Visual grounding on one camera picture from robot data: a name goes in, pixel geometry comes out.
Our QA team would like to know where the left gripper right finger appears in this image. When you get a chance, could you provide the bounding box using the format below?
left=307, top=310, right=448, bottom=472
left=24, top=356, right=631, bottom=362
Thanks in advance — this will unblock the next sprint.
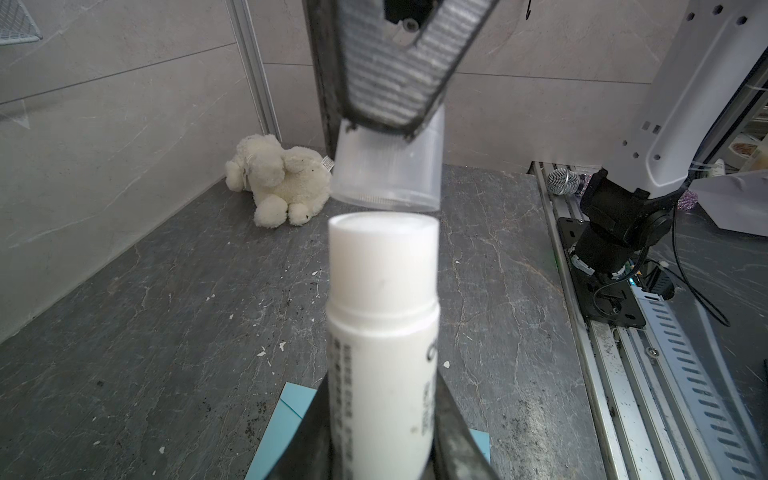
left=431, top=372, right=498, bottom=480

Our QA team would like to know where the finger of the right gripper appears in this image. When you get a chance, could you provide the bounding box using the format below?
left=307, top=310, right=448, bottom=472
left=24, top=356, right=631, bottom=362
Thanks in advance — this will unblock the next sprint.
left=332, top=1, right=496, bottom=137
left=303, top=0, right=343, bottom=158

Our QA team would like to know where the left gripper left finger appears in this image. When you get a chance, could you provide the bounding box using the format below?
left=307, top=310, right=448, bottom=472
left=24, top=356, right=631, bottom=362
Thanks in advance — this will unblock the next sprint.
left=266, top=377, right=332, bottom=479

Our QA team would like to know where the light blue envelope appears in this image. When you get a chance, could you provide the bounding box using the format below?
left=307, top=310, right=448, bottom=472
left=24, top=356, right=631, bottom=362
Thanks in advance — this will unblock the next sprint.
left=247, top=375, right=489, bottom=479

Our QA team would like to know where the clear glue stick cap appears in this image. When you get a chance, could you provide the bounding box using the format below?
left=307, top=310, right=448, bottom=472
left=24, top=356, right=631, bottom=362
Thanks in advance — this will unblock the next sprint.
left=330, top=108, right=445, bottom=212

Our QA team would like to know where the white glue stick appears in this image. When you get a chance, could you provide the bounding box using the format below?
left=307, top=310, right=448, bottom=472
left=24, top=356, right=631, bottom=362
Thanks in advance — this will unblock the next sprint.
left=326, top=212, right=440, bottom=479

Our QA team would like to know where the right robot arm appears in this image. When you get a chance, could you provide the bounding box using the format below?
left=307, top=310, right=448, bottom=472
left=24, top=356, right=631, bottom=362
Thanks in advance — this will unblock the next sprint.
left=304, top=1, right=767, bottom=275

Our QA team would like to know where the white plush teddy bear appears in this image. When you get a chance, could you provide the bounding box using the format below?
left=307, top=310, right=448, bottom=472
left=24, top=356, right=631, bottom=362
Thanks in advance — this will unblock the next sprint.
left=225, top=134, right=331, bottom=229

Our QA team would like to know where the glitter pink microphone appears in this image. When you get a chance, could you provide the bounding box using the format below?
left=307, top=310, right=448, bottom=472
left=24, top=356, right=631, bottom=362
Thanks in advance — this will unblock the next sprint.
left=545, top=168, right=698, bottom=211

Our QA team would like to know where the grey paper sheet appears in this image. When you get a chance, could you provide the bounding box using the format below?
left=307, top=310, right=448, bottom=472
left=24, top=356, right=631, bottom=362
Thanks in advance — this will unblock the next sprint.
left=690, top=170, right=768, bottom=237

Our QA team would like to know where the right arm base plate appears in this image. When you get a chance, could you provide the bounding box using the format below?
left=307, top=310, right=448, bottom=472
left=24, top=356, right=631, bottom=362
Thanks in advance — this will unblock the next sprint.
left=556, top=217, right=646, bottom=329

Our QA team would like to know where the white wire mesh basket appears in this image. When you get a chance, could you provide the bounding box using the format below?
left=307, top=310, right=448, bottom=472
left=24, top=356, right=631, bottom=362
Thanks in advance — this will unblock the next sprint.
left=0, top=0, right=43, bottom=46

